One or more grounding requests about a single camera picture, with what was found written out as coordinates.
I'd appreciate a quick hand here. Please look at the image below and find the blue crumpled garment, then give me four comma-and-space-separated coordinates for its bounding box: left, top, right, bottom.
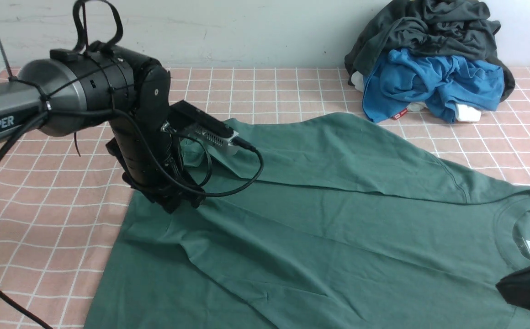
362, 48, 505, 123

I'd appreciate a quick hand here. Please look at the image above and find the black zip tie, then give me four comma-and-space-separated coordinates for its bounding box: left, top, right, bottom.
0, 38, 17, 81

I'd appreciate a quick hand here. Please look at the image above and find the black camera cable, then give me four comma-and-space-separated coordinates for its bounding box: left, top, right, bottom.
0, 110, 265, 329

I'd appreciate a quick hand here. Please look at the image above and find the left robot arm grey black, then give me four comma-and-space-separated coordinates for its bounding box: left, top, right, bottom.
0, 42, 205, 214

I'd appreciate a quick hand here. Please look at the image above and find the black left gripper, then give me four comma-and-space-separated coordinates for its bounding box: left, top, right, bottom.
106, 111, 205, 214

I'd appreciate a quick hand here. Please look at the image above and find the green long-sleeved shirt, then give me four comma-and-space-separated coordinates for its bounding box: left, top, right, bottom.
84, 113, 530, 329

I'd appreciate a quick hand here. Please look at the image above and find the dark grey crumpled garment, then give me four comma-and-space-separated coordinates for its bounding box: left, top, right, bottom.
344, 0, 515, 101

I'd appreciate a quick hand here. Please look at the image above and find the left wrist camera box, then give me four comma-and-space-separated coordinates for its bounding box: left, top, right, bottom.
167, 100, 240, 156

